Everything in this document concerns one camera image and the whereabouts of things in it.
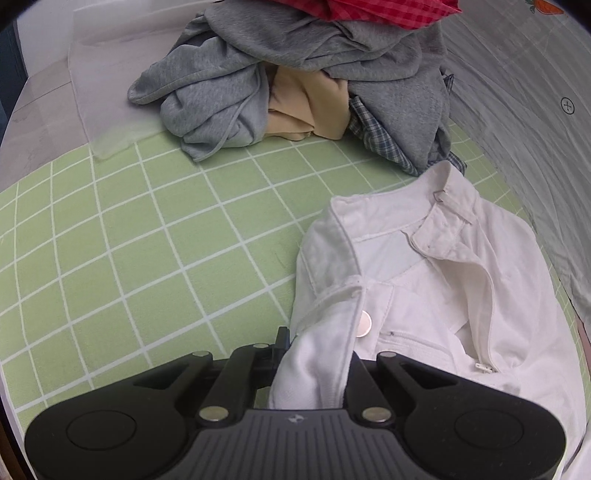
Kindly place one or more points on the grey hooded sweatshirt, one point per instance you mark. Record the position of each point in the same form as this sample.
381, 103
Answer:
277, 60

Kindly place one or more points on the blue plaid shirt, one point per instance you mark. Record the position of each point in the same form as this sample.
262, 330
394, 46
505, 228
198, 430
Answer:
383, 134

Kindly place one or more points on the red checked garment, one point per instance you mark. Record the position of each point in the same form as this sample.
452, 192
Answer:
383, 11

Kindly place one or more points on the grey striped blanket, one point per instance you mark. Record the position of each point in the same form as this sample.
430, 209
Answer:
521, 106

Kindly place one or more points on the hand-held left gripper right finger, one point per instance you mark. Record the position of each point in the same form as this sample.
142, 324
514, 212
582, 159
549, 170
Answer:
361, 374

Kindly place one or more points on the translucent white plastic sheet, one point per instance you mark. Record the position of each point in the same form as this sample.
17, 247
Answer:
106, 92

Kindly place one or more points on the green grid bed sheet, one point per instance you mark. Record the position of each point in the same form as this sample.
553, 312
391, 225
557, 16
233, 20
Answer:
138, 258

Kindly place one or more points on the white jacket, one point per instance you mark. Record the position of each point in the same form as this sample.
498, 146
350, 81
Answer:
415, 295

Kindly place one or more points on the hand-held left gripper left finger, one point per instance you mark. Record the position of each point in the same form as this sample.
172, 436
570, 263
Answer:
267, 358

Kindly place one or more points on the beige garment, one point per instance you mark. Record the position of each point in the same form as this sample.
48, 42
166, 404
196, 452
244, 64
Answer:
304, 108

